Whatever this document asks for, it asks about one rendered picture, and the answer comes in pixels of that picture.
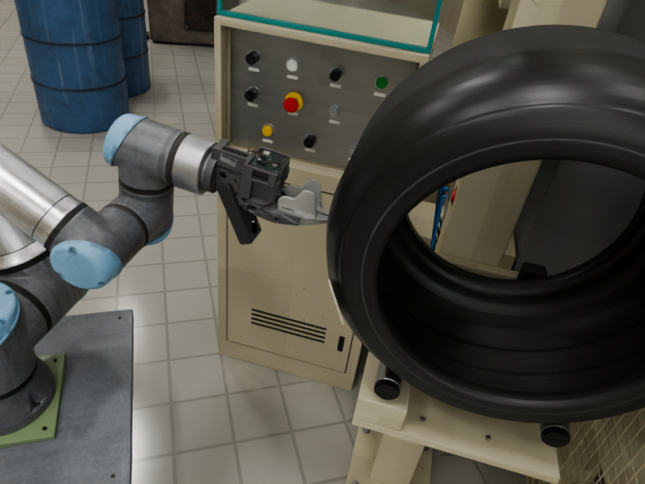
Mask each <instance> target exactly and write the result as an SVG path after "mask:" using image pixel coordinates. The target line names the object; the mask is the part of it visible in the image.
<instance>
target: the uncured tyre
mask: <svg viewBox="0 0 645 484"><path fill-rule="evenodd" d="M547 159H553V160H572V161H580V162H587V163H593V164H598V165H603V166H607V167H609V168H613V169H616V170H620V171H623V172H625V173H628V174H631V175H633V176H636V177H638V178H640V179H642V180H644V181H645V43H643V42H641V41H638V40H636V39H634V38H631V37H628V36H623V35H620V34H617V33H614V32H611V31H607V30H602V29H597V28H591V27H586V26H576V25H535V26H525V27H518V28H513V29H508V30H504V31H499V32H495V33H492V34H488V35H485V36H480V37H477V38H475V39H472V40H469V41H467V42H465V43H462V44H460V45H458V46H455V47H453V48H451V49H449V50H447V51H445V52H443V53H442V54H440V55H438V56H436V57H435V58H433V59H431V60H430V61H429V62H427V63H426V64H424V65H423V66H421V67H420V68H419V69H417V70H416V71H415V72H413V73H412V74H411V75H410V76H408V77H407V78H406V79H405V80H404V81H403V82H401V83H400V84H399V85H398V86H397V87H396V88H395V89H394V90H393V91H392V92H391V93H390V94H389V96H388V97H387V98H386V99H385V100H384V101H383V103H382V104H381V105H380V106H379V108H378V109H377V110H376V112H375V113H374V115H373V116H372V118H371V119H370V122H369V123H368V125H367V126H366V128H365V129H364V131H363V133H362V135H361V137H360V140H359V142H358V144H357V146H356V148H355V150H354V152H353V154H352V156H351V158H350V160H349V162H348V164H347V166H346V169H345V172H344V174H343V175H342V177H341V179H340V181H339V183H338V186H337V188H336V191H335V193H334V196H333V199H332V203H331V206H330V209H329V214H328V220H327V227H326V259H327V270H328V275H329V279H330V282H331V286H332V289H333V292H334V295H335V298H336V301H337V304H338V306H339V308H340V310H341V312H342V314H343V316H344V318H345V320H346V322H347V324H348V325H349V327H350V328H351V330H352V331H353V332H354V334H355V335H356V336H357V338H358V339H359V340H360V341H361V343H362V344H363V345H364V346H365V347H366V348H367V349H368V350H369V351H370V352H371V353H372V354H373V355H374V356H375V357H376V358H377V359H378V360H379V361H380V362H382V363H383V364H384V365H385V366H386V367H388V368H389V369H390V370H391V371H393V372H394V373H395V374H397V375H398V376H399V377H401V378H402V379H403V380H405V381H406V382H408V383H409V384H411V385H412V386H414V387H415V388H417V389H419V390H420V391H421V392H423V393H425V394H427V395H428V396H430V397H432V398H434V399H438V400H440V401H442V402H444V403H447V404H449V405H452V406H454V407H457V408H460V409H463V410H465V411H468V412H471V413H475V414H479V415H483V416H487V417H491V418H495V419H501V420H507V421H514V422H523V423H535V424H564V423H577V422H586V421H593V420H599V419H604V418H609V417H613V416H618V415H622V414H625V413H629V412H632V411H635V410H638V409H641V408H644V407H645V189H644V193H643V196H642V199H641V202H640V205H639V207H638V209H637V211H636V213H635V215H634V217H633V218H632V220H631V222H630V223H629V224H628V226H627V227H626V228H625V230H624V231H623V232H622V233H621V234H620V235H619V236H618V237H617V239H616V240H614V241H613V242H612V243H611V244H610V245H609V246H608V247H607V248H606V249H604V250H603V251H602V252H600V253H599V254H597V255H596V256H594V257H592V258H591V259H590V260H588V261H587V262H585V263H583V264H581V265H579V266H577V267H574V268H572V269H570V270H567V271H564V272H561V273H558V274H555V275H552V276H548V277H543V278H530V279H501V278H489V277H484V276H480V275H477V274H473V273H470V272H469V271H466V270H464V269H461V268H459V267H457V266H455V265H453V264H451V263H450V262H448V261H446V260H445V259H443V258H442V257H440V256H439V255H438V254H436V253H435V252H434V251H433V250H432V249H431V248H430V247H429V246H428V245H427V244H426V243H425V242H424V241H423V240H422V238H421V237H420V236H419V234H418V233H417V231H416V229H415V228H414V226H413V224H412V222H411V220H410V217H409V215H408V213H409V212H410V211H411V210H412V209H413V208H414V207H415V206H417V205H418V204H419V203H420V202H422V201H423V200H424V199H425V198H427V197H428V196H430V195H431V194H433V193H434V192H436V191H437V190H439V189H440V188H442V187H444V186H446V185H448V184H449V183H451V182H453V181H455V180H458V179H460V178H462V177H465V176H467V175H470V174H472V173H475V172H478V171H481V170H484V169H488V168H491V167H494V166H499V165H503V164H508V163H514V162H520V161H529V160H547Z"/></svg>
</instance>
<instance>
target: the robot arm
mask: <svg viewBox="0 0 645 484"><path fill-rule="evenodd" d="M250 148H254V149H257V150H253V151H251V150H250ZM249 152H251V153H249ZM103 153H104V158H105V160H106V162H107V163H109V165H110V166H117V167H118V183H119V194H118V196H117V197H116V198H115V199H114V200H112V201H111V202H110V203H109V204H108V205H106V206H104V207H103V208H102V209H100V210H99V211H98V212H97V211H96V210H95V209H93V208H92V207H91V206H89V205H87V204H86V203H85V202H82V201H80V200H78V199H77V198H75V197H74V196H72V195H71V194H70V193H68V192H67V191H66V190H64V189H63V188H61V187H60V186H59V185H57V184H56V183H55V182H53V181H52V180H50V179H49V178H47V177H46V176H45V175H43V174H42V173H41V172H39V171H38V170H37V169H35V167H33V166H32V165H31V164H29V163H28V162H27V161H25V160H24V159H22V158H21V157H19V156H18V155H17V154H15V153H14V152H13V151H11V150H10V149H8V148H7V147H6V146H4V145H3V144H2V143H0V436H4V435H8V434H11V433H14V432H15V431H18V430H20V429H22V428H24V427H26V426H27V425H29V424H31V423H32V422H34V421H35V420H36V419H37V418H39V417H40V416H41V415H42V414H43V413H44V412H45V410H46V409H47V408H48V406H49V405H50V403H51V402H52V400H53V398H54V395H55V392H56V381H55V378H54V375H53V372H52V370H51V369H50V367H49V366H48V365H47V364H46V363H45V362H44V361H42V360H41V359H40V358H38V357H37V356H36V353H35V350H34V347H35V345H36V344H37V343H38V342H39V341H40V340H41V339H42V338H43V337H44V336H45V335H46V334H47V333H48V332H49V331H50V330H51V329H52V328H53V327H54V326H55V325H56V324H57V323H58V322H59V321H60V320H61V319H62V318H63V317H64V315H65V314H66V313H67V312H68V311H69V310H70V309H71V308H72V307H73V306H74V305H75V304H76V303H77V302H78V301H79V300H80V299H82V298H83V297H84V296H85V295H86V294H87V292H88V290H89V289H99V288H102V287H104V286H105V285H107V284H108V283H109V282H110V281H111V280H112V279H113V278H116V277H117V276H118V275H119V274H120V273H121V272H122V269H123V268H124V267H125V266H126V265H127V264H128V263H129V262H130V261H131V260H132V259H133V258H134V257H135V256H136V254H137V253H138V252H139V251H140V250H141V249H142V248H144V247H145V246H151V245H154V244H156V243H159V242H161V241H163V240H164V239H165V238H166V237H167V236H168V235H169V233H170V232H171V229H172V226H173V222H174V211H173V207H174V186H175V187H177V188H180V189H183V190H186V191H189V192H191V193H194V194H197V195H202V194H204V193H205V192H206V191H207V192H210V193H215V192H216V191H218V193H219V196H220V198H221V200H222V203H223V205H224V207H225V210H226V212H227V216H228V218H229V221H230V223H231V224H232V227H233V229H234V231H235V234H236V236H237V238H238V241H239V243H240V244H241V245H246V244H251V243H252V242H253V241H254V239H255V238H256V237H257V235H258V234H259V233H260V232H261V227H260V225H259V222H258V220H257V217H261V218H263V219H265V220H267V221H270V222H273V223H277V224H282V225H292V226H298V225H304V226H309V225H319V224H327V220H328V214H329V210H328V209H327V208H325V207H324V206H323V205H322V187H321V184H320V183H319V182H318V181H316V180H309V181H308V182H307V183H306V184H305V185H304V186H296V185H293V184H290V185H288V186H287V185H284V183H285V181H286V180H287V179H288V175H289V171H290V167H289V164H290V156H288V155H285V154H282V153H280V152H277V151H274V150H272V149H269V148H266V147H263V146H260V147H259V148H257V147H249V150H248V152H244V151H241V150H238V149H235V148H232V147H229V140H226V139H223V138H221V139H220V141H219V143H218V142H216V141H213V140H210V139H207V138H204V137H202V136H199V135H196V134H193V133H188V132H185V131H182V130H179V129H177V128H174V127H171V126H168V125H165V124H162V123H159V122H156V121H154V120H151V119H149V118H148V117H146V116H144V117H142V116H138V115H135V114H131V113H127V114H124V115H122V116H120V117H119V118H117V119H116V120H115V121H114V123H113V124H112V125H111V127H110V128H109V130H108V132H107V136H106V139H105V142H104V149H103ZM256 155H258V156H256ZM277 204H278V205H277ZM256 216H257V217H256Z"/></svg>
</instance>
